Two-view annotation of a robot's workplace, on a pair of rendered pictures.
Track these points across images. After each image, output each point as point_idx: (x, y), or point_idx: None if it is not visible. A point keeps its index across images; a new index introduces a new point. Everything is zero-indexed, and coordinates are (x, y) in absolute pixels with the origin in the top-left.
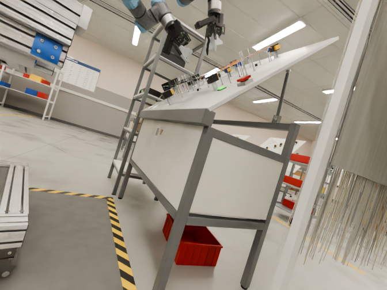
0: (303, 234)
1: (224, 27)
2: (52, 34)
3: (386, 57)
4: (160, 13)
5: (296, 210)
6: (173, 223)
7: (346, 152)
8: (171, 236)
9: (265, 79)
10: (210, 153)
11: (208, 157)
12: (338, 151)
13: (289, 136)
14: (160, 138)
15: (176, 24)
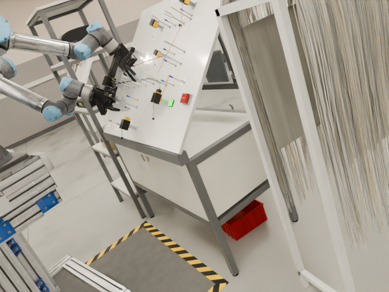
0: (283, 201)
1: (132, 54)
2: (45, 193)
3: (270, 53)
4: (76, 93)
5: (272, 192)
6: (213, 230)
7: (283, 134)
8: (217, 237)
9: (201, 87)
10: (202, 175)
11: (204, 178)
12: (276, 141)
13: None
14: (151, 165)
15: (96, 91)
